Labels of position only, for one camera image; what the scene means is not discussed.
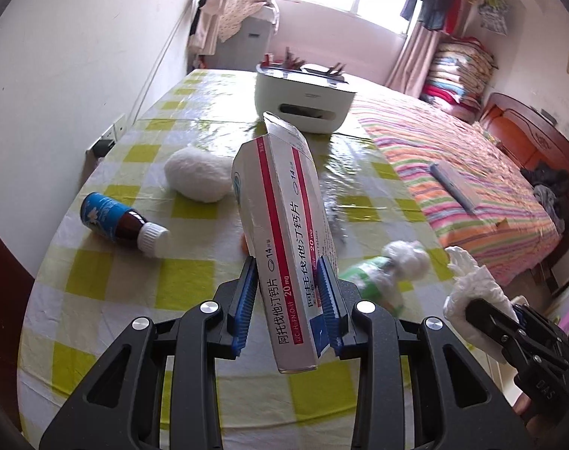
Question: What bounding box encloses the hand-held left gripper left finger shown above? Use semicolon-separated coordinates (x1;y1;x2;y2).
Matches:
38;255;259;450

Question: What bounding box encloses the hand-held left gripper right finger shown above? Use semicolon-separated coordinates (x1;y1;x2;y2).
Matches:
315;255;536;450

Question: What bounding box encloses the white red medicine box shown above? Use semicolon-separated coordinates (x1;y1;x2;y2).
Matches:
231;111;342;376

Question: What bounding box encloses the person's right hand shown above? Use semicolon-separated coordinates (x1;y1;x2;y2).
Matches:
513;394;537;428

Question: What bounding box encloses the green white soft bundle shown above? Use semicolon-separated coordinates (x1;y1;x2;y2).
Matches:
338;240;430;315

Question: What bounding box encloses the grey garment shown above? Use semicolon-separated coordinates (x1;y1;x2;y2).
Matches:
533;185;559;219

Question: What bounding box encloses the yellow white checkered tablecloth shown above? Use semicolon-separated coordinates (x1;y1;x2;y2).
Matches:
17;68;458;450

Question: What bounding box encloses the black garment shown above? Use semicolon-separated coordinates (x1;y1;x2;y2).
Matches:
523;164;569;235

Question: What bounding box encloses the white plush toy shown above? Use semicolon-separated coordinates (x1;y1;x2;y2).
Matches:
165;147;236;204

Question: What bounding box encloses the brown glass medicine bottle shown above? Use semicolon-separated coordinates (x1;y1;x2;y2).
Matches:
81;192;170;258

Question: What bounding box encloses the striped bedsheet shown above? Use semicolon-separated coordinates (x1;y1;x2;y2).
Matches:
350;89;564;287

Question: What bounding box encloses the wooden bed headboard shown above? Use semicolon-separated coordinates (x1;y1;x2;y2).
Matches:
474;93;569;291

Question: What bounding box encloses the white desktop organizer box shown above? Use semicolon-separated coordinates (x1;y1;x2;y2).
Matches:
255;62;358;133

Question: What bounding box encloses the bunch of reddish pens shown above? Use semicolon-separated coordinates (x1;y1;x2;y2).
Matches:
261;47;348;80

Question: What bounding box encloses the stack of folded quilts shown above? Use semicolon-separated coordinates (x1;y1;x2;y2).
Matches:
420;37;496;113

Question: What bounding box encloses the white appliance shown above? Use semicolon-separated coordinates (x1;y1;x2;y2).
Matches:
216;7;280;71

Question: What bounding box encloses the pink curtain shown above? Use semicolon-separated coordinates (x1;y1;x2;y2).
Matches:
388;23;442;99

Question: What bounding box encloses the beige hanging garment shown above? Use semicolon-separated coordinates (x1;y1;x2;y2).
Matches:
188;0;229;69

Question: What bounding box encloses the cream dotted cloth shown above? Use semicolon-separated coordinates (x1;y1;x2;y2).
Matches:
216;0;280;43

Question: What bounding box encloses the wall socket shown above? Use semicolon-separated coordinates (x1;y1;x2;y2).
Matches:
87;113;127;158

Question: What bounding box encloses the wall cable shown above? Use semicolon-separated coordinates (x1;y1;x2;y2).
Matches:
135;4;192;123

